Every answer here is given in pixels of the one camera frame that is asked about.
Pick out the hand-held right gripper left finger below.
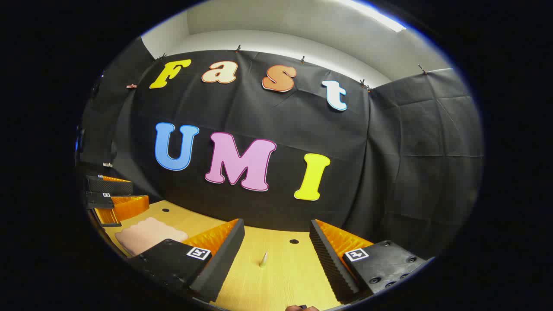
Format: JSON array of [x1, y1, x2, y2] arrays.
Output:
[[129, 219, 245, 303]]

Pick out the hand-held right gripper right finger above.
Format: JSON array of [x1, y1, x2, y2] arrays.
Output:
[[309, 219, 434, 305]]

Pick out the pink suitcase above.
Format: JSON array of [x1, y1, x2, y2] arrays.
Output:
[[114, 217, 189, 258]]

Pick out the black backdrop cloth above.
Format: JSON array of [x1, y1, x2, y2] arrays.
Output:
[[79, 37, 483, 260]]

